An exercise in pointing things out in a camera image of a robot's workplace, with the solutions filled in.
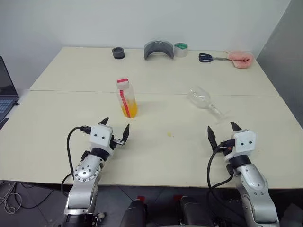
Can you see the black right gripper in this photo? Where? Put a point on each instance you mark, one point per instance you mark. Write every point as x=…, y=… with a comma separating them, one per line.
x=225, y=149

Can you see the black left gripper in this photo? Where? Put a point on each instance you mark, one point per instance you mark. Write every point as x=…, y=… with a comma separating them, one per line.
x=113, y=144

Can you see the bottle with orange liquid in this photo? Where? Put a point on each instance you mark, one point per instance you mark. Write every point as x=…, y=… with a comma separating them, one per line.
x=129, y=104

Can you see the clear plastic bottle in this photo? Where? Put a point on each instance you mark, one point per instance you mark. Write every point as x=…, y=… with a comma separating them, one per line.
x=200, y=98

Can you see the white bottle cap red tape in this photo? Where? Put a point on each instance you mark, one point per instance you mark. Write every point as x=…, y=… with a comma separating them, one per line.
x=122, y=82

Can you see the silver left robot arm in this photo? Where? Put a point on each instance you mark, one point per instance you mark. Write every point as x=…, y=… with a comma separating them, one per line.
x=85, y=175

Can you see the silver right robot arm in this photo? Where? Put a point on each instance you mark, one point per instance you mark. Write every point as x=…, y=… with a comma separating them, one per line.
x=255, y=189

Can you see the red tab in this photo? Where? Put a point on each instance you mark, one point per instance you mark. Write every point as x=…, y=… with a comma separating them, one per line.
x=141, y=198

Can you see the pink fluffy cloth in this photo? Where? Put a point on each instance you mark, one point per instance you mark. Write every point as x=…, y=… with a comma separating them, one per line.
x=241, y=59

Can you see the grey curved visor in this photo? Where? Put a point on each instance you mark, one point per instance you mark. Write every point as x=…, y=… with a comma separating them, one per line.
x=149, y=50

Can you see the dark rounded shape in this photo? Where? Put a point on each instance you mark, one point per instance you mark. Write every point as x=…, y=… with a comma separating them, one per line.
x=194, y=212
x=133, y=212

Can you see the tape roll green core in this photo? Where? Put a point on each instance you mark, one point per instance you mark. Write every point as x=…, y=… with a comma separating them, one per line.
x=181, y=50

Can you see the dark laptop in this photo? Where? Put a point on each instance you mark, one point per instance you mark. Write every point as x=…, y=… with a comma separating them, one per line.
x=6, y=94

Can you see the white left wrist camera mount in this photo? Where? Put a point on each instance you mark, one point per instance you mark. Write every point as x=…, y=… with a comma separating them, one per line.
x=100, y=138

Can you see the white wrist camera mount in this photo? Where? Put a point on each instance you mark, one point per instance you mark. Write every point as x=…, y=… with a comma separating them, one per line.
x=100, y=138
x=243, y=143

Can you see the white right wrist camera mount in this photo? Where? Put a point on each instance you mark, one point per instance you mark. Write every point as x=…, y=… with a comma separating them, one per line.
x=243, y=143

